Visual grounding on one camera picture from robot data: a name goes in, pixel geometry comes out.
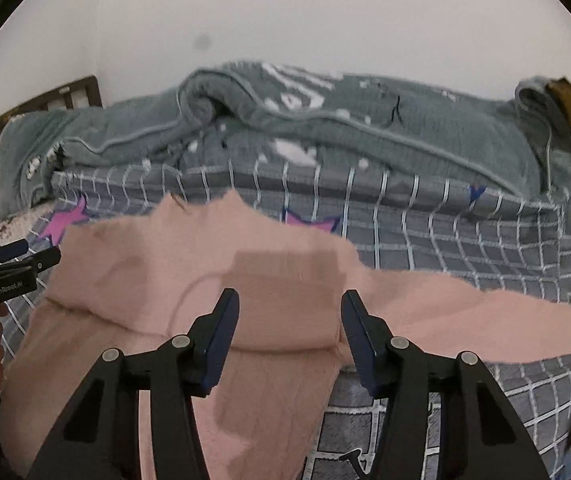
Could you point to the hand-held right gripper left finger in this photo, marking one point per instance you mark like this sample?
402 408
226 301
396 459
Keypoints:
219 342

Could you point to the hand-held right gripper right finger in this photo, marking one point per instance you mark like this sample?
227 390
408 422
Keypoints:
361 342

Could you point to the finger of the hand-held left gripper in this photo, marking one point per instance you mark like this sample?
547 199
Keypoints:
12 250
40 260

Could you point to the pink knitted sweater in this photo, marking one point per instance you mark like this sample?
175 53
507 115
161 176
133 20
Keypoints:
265 280

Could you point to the grey checked bed cover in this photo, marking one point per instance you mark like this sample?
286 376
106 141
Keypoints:
415 250

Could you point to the dark wooden headboard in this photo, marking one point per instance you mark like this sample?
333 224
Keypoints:
65 92

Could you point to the grey fleece blanket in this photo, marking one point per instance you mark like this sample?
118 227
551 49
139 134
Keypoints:
365 130

